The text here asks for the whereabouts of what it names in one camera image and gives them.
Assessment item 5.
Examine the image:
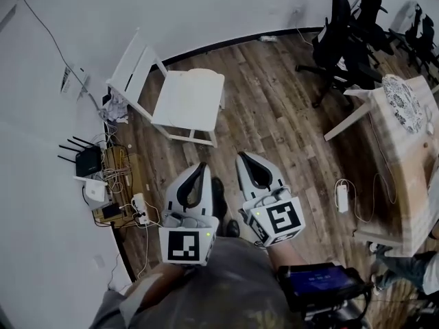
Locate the person's left forearm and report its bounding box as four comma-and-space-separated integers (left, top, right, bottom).
123, 261, 195, 321

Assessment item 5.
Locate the white power strip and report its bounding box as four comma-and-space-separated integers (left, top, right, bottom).
131, 192, 152, 226

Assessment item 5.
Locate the white power strip cable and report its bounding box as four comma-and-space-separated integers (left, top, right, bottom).
136, 206, 164, 281

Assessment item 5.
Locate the black power adapter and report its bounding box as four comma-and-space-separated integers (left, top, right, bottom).
101, 204, 123, 219

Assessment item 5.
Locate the tangle of white cables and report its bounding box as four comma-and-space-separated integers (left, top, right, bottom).
97, 120, 138, 198

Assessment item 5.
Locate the black screen device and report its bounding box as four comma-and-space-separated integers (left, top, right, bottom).
276, 261, 374, 314

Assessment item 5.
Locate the white wooden chair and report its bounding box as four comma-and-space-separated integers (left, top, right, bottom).
105, 27, 226, 149

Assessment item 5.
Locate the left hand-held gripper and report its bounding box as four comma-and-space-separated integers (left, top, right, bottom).
158, 162, 220, 271

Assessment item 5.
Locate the light wooden table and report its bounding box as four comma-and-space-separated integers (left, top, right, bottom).
323, 74, 439, 257

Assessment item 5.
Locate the white power adapter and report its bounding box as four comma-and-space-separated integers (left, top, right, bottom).
335, 180, 350, 214

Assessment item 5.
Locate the black office chair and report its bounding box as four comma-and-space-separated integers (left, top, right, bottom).
295, 0, 390, 108
387, 1, 439, 75

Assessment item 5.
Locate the person's grey clothing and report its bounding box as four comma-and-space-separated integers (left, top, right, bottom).
88, 234, 305, 329

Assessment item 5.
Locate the white router box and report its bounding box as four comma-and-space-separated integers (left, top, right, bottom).
73, 175, 110, 212

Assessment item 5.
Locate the black router with antennas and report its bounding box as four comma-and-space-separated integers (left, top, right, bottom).
57, 136, 104, 178

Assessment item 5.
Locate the brown cardboard box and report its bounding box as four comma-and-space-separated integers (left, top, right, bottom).
94, 145, 152, 229

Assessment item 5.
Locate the white earphone cable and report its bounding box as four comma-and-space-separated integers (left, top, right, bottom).
423, 103, 436, 136

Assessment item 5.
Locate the crumpled white paper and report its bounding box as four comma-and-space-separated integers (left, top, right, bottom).
102, 92, 130, 124

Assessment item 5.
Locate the person's black shoe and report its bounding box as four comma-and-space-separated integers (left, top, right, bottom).
224, 219, 241, 239
210, 176, 228, 219

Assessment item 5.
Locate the person's right forearm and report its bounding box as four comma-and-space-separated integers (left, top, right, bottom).
266, 241, 310, 272

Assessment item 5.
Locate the white adapter cable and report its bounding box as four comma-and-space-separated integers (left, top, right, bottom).
337, 113, 399, 224

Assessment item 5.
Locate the floral patterned round cushion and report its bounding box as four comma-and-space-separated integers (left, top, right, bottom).
381, 73, 423, 136

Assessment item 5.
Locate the grey wall cable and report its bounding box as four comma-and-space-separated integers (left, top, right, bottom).
5, 0, 106, 119

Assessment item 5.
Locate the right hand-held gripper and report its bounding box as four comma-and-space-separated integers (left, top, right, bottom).
235, 151, 307, 248

